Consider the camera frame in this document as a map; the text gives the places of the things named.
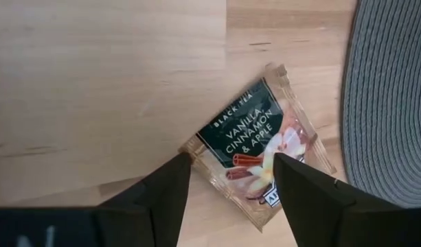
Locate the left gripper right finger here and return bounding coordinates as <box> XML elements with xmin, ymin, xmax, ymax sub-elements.
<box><xmin>271</xmin><ymin>152</ymin><xmax>421</xmax><ymax>247</ymax></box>

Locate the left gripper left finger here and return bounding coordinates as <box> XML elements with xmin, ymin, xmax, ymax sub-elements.
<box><xmin>98</xmin><ymin>152</ymin><xmax>193</xmax><ymax>247</ymax></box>

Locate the vanilla cinnamon apple tea packet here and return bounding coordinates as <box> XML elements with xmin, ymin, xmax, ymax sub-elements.
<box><xmin>178</xmin><ymin>62</ymin><xmax>337</xmax><ymax>233</ymax></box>

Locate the grey round woven placemat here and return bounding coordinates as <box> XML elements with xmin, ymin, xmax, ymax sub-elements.
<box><xmin>339</xmin><ymin>0</ymin><xmax>421</xmax><ymax>209</ymax></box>

